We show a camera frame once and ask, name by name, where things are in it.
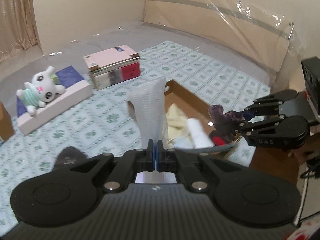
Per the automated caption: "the white cloth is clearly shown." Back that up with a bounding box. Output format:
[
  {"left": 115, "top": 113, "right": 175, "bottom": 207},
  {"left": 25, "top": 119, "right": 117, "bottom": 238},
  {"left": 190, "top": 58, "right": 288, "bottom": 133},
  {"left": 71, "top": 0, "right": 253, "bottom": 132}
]
[{"left": 172, "top": 118, "right": 215, "bottom": 149}]

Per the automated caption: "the purple velvet scrunchie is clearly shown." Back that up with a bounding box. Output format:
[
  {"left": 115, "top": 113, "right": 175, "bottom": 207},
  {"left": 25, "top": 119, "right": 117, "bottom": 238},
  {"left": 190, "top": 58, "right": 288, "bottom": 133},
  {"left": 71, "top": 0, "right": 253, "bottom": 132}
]
[{"left": 208, "top": 105, "right": 247, "bottom": 141}]

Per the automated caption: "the stack of books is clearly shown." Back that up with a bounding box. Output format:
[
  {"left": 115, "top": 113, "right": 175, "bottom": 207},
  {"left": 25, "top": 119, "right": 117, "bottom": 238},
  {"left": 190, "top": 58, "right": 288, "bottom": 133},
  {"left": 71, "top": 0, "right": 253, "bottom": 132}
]
[{"left": 83, "top": 45, "right": 140, "bottom": 90}]

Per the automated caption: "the beige curtain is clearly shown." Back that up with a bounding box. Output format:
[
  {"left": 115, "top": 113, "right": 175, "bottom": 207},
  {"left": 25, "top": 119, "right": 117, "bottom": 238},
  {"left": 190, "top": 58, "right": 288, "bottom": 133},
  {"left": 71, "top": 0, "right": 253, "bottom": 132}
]
[{"left": 1, "top": 0, "right": 39, "bottom": 62}]

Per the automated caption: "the purple tissue pack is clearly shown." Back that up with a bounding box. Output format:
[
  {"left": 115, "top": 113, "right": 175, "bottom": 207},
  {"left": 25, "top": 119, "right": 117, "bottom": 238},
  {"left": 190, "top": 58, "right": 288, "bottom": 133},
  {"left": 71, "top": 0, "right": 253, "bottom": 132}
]
[{"left": 135, "top": 171, "right": 177, "bottom": 184}]

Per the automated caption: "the cream yellow towel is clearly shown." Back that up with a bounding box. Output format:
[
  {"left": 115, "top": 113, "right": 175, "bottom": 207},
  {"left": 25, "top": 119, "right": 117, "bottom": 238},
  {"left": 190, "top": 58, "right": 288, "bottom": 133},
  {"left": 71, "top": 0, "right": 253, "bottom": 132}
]
[{"left": 166, "top": 103, "right": 189, "bottom": 143}]

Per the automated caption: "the white tissue sheet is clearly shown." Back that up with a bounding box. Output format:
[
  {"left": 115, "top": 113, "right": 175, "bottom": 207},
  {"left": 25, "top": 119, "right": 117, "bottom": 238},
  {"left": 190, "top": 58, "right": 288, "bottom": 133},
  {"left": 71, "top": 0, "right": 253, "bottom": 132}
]
[{"left": 129, "top": 77, "right": 168, "bottom": 148}]

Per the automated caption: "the small brown cardboard box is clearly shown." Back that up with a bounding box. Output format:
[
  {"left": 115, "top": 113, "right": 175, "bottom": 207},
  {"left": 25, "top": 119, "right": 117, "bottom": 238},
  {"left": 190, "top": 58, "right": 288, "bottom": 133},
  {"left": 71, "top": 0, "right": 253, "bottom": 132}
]
[{"left": 0, "top": 102, "right": 15, "bottom": 142}]

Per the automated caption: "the brown cardboard tray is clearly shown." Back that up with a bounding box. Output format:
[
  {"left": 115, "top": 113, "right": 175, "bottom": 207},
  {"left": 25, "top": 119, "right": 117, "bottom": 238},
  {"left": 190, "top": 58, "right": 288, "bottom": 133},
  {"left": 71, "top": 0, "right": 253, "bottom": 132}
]
[{"left": 127, "top": 78, "right": 252, "bottom": 168}]

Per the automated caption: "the floral tablecloth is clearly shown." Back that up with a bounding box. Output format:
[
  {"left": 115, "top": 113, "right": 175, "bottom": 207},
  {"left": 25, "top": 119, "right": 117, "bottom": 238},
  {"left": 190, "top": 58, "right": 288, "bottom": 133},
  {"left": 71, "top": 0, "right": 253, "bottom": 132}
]
[{"left": 1, "top": 41, "right": 270, "bottom": 234}]

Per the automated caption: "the white bunny plush toy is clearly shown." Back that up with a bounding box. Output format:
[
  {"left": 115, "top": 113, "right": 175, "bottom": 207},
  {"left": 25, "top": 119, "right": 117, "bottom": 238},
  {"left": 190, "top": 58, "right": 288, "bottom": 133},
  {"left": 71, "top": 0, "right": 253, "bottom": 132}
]
[{"left": 16, "top": 66, "right": 66, "bottom": 116}]

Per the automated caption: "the large plastic wrapped cardboard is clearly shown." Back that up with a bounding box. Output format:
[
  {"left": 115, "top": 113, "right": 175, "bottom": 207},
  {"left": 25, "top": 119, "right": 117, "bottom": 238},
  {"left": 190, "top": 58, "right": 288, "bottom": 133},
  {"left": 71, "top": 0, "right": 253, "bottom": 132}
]
[{"left": 142, "top": 0, "right": 299, "bottom": 73}]

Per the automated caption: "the white blue flat box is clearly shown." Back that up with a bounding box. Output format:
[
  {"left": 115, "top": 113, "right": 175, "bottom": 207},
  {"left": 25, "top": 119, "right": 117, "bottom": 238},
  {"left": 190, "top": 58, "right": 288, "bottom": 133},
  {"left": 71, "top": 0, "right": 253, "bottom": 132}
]
[{"left": 16, "top": 66, "right": 92, "bottom": 135}]

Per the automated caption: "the dark grey face mask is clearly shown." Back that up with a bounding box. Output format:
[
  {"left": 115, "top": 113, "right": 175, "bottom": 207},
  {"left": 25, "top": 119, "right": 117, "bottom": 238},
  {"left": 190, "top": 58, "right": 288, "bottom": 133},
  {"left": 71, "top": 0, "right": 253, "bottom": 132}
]
[{"left": 52, "top": 146, "right": 88, "bottom": 171}]

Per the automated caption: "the black red round pad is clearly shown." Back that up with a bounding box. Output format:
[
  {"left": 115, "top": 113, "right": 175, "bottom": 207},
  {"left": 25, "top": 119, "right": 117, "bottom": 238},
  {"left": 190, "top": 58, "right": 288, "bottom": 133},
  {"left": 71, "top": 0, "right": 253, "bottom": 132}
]
[{"left": 209, "top": 131, "right": 230, "bottom": 146}]

